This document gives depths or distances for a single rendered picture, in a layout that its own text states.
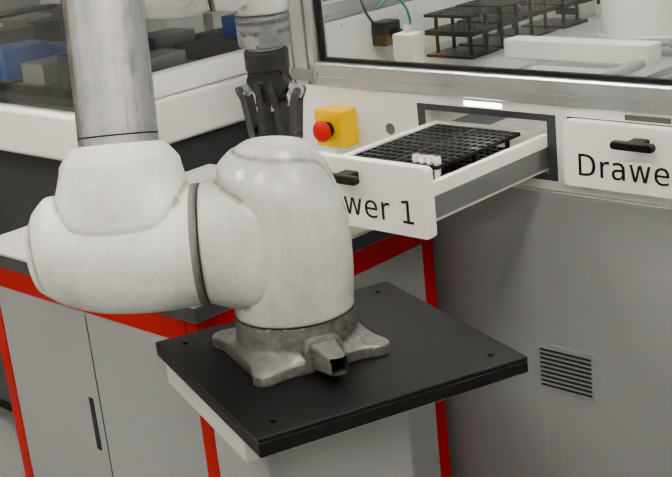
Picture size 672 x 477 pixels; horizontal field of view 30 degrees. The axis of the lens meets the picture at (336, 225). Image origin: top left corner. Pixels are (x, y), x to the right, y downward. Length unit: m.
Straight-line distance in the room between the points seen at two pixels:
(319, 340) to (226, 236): 0.17
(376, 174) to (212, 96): 0.95
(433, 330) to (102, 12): 0.58
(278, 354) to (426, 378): 0.19
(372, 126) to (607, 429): 0.69
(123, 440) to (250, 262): 0.75
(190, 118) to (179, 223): 1.24
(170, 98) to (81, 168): 1.18
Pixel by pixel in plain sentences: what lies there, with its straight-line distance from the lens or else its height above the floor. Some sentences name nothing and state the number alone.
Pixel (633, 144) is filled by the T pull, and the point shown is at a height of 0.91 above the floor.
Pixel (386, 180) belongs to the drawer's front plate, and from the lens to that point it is 1.86.
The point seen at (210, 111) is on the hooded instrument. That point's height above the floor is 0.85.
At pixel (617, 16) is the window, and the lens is 1.99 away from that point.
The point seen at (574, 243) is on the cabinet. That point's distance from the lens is 2.11.
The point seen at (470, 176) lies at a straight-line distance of 1.93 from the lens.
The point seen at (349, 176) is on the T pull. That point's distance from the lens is 1.87.
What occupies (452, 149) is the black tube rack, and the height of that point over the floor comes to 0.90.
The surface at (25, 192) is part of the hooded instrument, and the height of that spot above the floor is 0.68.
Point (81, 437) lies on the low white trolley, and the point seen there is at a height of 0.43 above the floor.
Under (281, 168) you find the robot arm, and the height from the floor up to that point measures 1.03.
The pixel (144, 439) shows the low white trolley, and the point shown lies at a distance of 2.12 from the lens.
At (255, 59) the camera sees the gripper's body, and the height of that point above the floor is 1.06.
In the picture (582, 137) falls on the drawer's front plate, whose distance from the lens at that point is 2.03.
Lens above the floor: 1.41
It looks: 18 degrees down
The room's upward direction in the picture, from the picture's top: 6 degrees counter-clockwise
